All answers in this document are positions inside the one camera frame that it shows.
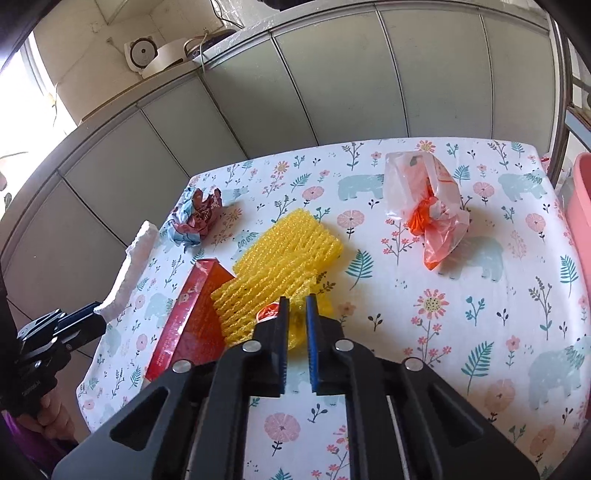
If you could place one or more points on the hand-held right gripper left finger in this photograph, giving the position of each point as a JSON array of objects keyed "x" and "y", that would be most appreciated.
[{"x": 277, "y": 355}]

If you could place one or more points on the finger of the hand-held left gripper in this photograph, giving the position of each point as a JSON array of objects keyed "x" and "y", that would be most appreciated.
[
  {"x": 83, "y": 333},
  {"x": 78, "y": 314}
]

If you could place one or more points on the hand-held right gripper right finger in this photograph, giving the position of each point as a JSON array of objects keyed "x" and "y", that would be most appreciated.
[{"x": 314, "y": 350}]

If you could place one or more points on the white foam piece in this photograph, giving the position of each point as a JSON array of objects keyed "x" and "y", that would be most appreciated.
[{"x": 134, "y": 258}]

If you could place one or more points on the yellow foam net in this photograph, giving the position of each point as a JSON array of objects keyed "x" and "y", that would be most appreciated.
[{"x": 281, "y": 254}]

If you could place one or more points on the pink plastic bin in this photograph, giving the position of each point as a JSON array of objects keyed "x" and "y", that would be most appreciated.
[{"x": 581, "y": 207}]

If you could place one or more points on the person's left forearm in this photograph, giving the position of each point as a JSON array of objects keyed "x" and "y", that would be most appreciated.
[{"x": 23, "y": 447}]

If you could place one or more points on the person's left hand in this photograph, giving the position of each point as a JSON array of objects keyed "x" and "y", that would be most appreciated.
[{"x": 51, "y": 417}]

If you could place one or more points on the floral bear printed tablecloth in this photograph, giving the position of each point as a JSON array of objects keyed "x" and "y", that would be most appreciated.
[{"x": 392, "y": 323}]

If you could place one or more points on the red cardboard box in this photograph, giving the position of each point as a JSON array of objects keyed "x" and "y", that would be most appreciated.
[{"x": 194, "y": 318}]

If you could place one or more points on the crumpled printed paper ball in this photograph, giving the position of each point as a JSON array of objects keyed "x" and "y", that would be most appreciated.
[{"x": 196, "y": 217}]

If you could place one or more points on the clear orange plastic bag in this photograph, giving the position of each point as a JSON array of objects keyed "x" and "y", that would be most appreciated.
[{"x": 438, "y": 217}]

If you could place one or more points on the white rice cooker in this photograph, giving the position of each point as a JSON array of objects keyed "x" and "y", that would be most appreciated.
[{"x": 157, "y": 55}]

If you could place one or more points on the metal pole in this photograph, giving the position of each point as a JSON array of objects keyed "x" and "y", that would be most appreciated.
[{"x": 561, "y": 92}]

